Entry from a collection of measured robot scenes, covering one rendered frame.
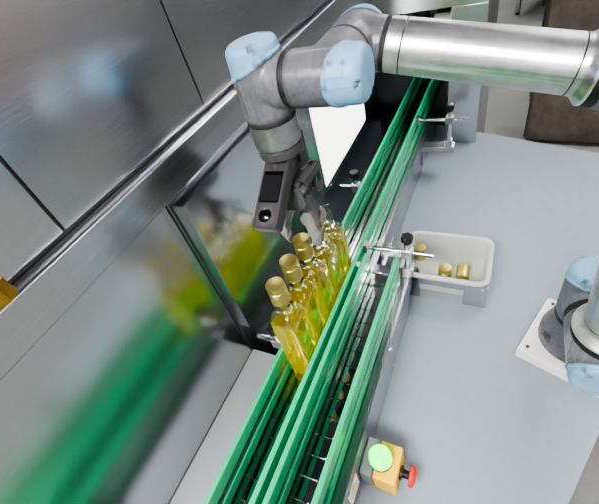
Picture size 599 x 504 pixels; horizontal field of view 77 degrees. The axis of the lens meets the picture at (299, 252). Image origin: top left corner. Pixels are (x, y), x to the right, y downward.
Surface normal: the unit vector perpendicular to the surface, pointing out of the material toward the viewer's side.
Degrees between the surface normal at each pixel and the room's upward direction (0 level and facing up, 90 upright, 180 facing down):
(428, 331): 0
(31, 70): 90
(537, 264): 0
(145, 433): 90
